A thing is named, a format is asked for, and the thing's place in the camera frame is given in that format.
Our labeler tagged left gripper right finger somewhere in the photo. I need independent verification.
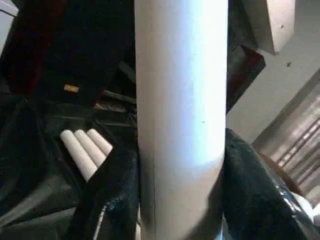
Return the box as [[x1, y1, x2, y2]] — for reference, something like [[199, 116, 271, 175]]
[[221, 128, 312, 240]]

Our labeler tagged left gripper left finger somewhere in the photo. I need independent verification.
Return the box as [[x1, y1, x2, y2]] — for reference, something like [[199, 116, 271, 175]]
[[74, 147, 141, 240]]

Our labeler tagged dark metal rod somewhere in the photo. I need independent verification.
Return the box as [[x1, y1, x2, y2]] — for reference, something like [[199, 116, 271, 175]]
[[93, 89, 137, 112]]

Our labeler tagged black bag with yellow label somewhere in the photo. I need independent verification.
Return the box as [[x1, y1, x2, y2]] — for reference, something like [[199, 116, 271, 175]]
[[0, 0, 266, 111]]

